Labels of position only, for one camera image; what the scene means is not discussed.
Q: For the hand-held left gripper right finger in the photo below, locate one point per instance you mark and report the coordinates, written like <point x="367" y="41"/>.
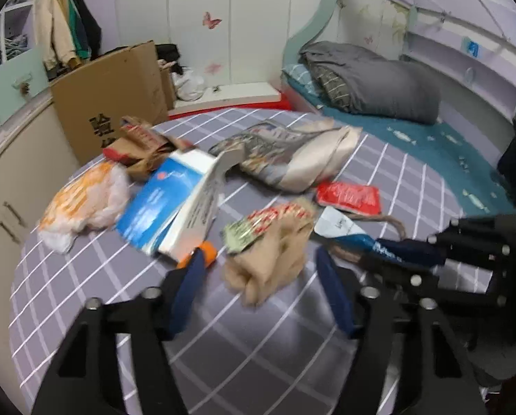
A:
<point x="333" y="294"/>

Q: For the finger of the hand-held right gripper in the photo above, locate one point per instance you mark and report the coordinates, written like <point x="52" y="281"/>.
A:
<point x="470" y="242"/>
<point x="409" y="279"/>

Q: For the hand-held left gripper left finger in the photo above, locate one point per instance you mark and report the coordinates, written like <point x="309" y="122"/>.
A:
<point x="188" y="292"/>

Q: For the white and blue plastic packet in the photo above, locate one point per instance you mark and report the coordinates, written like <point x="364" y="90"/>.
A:
<point x="340" y="224"/>

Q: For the red green snack wrapper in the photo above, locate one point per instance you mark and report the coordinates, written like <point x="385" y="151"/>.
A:
<point x="258" y="224"/>

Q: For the blue and white carton box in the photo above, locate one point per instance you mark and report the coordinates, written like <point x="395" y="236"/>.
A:
<point x="162" y="199"/>

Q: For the red foil packet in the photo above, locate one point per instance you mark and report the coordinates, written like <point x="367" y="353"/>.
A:
<point x="348" y="196"/>

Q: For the orange and white plastic bag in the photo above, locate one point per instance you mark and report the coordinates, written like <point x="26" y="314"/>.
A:
<point x="84" y="199"/>

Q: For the printed canvas tote bag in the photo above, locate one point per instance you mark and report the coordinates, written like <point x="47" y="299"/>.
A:
<point x="283" y="155"/>

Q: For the red printed brown paper bag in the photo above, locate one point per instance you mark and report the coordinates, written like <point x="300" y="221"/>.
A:
<point x="141" y="138"/>

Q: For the small orange plastic piece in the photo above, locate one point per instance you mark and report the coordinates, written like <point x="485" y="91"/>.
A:
<point x="208" y="251"/>

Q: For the grey checked tablecloth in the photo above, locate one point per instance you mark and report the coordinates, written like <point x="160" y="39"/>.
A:
<point x="240" y="354"/>

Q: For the bed with teal cover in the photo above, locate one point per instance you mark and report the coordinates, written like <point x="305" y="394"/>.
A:
<point x="435" y="151"/>

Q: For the grey quilt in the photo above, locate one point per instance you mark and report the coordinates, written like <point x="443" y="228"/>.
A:
<point x="383" y="86"/>

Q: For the red mat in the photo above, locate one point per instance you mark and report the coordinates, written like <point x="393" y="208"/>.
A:
<point x="283" y="103"/>

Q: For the white crumpled cloth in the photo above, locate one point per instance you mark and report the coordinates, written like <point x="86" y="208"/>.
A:
<point x="190" y="86"/>

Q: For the white step platform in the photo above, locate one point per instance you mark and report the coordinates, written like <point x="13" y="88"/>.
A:
<point x="240" y="93"/>

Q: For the plaid blanket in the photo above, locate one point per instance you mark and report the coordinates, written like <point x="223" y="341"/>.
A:
<point x="333" y="86"/>

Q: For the beige cabinet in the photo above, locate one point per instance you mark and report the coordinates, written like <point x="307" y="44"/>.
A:
<point x="28" y="160"/>

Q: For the large cardboard box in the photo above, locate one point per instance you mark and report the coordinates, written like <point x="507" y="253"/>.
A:
<point x="106" y="90"/>

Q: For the light blue checked pillow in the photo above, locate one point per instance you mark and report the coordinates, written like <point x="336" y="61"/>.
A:
<point x="296" y="73"/>

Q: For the pale pink butterfly sticker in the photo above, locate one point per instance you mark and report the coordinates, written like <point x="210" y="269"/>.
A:
<point x="213" y="68"/>

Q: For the mint green drawer cabinet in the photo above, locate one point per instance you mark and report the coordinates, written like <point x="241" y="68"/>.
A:
<point x="11" y="86"/>

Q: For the green hanging garment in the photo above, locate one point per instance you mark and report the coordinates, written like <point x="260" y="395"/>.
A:
<point x="77" y="30"/>

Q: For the black hanging garment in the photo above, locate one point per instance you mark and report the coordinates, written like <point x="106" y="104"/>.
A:
<point x="90" y="21"/>

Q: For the beige hanging jacket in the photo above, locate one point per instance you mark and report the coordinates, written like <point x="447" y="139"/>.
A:
<point x="52" y="26"/>

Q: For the folded clothes pile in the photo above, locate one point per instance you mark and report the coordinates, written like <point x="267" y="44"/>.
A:
<point x="13" y="45"/>

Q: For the white open shelf unit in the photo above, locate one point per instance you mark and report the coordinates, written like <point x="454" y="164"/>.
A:
<point x="13" y="13"/>

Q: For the white bedside wall shelf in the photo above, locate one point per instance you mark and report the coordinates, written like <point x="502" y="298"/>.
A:
<point x="457" y="56"/>

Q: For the pink butterfly wall sticker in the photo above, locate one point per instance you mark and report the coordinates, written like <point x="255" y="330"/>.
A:
<point x="211" y="20"/>

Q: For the green bed frame panel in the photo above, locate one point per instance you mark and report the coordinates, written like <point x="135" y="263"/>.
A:
<point x="322" y="8"/>

